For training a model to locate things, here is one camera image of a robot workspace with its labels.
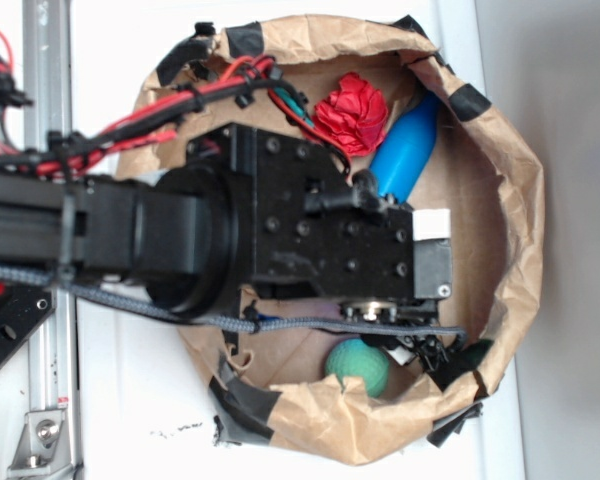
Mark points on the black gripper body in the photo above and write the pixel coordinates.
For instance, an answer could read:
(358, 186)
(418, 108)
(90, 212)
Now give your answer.
(290, 226)

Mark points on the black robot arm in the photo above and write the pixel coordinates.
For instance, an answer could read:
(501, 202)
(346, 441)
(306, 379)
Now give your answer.
(155, 235)

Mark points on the red crumpled paper flower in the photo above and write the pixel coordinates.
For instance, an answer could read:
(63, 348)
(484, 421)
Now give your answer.
(354, 115)

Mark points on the blue plastic bottle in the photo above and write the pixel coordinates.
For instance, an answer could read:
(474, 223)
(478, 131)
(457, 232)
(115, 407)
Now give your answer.
(406, 149)

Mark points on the green textured ball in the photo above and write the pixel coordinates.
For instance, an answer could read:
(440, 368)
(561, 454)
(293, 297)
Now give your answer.
(354, 358)

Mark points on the brown paper bag bin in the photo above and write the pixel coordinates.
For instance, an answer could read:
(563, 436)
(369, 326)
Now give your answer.
(269, 389)

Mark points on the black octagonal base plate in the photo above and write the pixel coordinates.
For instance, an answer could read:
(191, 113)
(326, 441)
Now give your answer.
(22, 310)

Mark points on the silver corner bracket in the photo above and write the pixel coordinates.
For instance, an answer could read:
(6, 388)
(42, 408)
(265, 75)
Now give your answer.
(43, 448)

